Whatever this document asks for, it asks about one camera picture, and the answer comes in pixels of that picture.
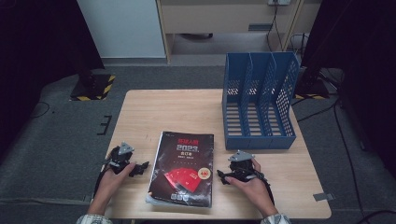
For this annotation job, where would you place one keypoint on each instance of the blue file rack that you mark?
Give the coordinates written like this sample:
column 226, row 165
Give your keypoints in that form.
column 258, row 143

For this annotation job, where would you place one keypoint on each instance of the black and red magazine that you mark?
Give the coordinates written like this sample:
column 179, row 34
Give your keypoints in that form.
column 183, row 168

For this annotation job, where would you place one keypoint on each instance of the person's left hand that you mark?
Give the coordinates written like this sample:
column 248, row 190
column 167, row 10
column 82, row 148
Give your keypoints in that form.
column 109, row 186

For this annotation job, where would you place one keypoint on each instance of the grey tape strip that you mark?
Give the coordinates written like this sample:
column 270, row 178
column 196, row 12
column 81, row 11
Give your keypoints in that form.
column 323, row 196
column 87, row 198

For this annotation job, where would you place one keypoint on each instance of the person's right hand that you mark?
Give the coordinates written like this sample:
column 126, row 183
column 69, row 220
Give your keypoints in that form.
column 253, row 189

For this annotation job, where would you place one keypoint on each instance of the black stand with striped base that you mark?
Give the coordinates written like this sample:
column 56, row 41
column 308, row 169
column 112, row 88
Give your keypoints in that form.
column 93, row 85
column 311, row 85

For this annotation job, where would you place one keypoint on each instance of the white power strip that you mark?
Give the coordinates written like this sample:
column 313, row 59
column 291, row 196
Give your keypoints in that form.
column 279, row 2

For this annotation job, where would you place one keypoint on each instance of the white cabinet panel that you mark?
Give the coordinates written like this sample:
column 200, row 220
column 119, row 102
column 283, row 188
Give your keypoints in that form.
column 124, row 28

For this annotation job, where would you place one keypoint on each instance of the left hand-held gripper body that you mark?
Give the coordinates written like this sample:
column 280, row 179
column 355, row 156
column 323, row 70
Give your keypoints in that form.
column 120, row 160

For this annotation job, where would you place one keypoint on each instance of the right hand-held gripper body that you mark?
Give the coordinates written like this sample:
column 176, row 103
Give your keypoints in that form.
column 242, row 168

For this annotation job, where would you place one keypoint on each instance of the black curtain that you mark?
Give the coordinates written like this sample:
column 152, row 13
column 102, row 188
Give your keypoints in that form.
column 358, row 46
column 37, row 46

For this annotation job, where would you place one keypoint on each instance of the black floor tape mark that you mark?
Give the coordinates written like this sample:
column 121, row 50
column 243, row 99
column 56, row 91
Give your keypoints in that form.
column 106, row 124

